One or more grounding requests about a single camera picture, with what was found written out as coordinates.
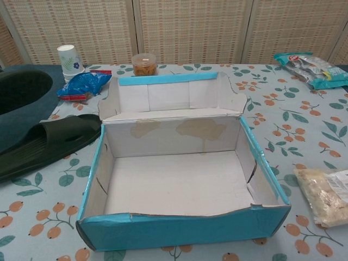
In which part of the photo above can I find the black slipper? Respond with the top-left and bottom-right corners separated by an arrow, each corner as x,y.
0,113 -> 103,183
0,69 -> 54,116

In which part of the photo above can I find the blue white cardboard shoe box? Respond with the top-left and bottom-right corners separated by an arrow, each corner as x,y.
75,71 -> 291,245

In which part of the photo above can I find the clear jar of brown snacks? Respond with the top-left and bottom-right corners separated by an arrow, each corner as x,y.
132,53 -> 160,77

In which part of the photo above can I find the blue red snack bag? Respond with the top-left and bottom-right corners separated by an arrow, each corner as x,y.
56,70 -> 113,103

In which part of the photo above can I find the bamboo folding screen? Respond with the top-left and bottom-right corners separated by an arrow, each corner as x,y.
0,0 -> 348,66

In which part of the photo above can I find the floral patterned tablecloth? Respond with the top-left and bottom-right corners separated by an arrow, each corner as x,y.
0,64 -> 348,261

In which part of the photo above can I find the white paper cup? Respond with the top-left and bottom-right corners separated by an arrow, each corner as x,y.
57,44 -> 85,83

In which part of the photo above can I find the teal white snack bag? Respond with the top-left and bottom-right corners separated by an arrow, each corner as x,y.
273,52 -> 348,90

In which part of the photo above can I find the clear packet of beige food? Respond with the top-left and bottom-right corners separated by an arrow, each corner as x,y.
293,167 -> 348,228

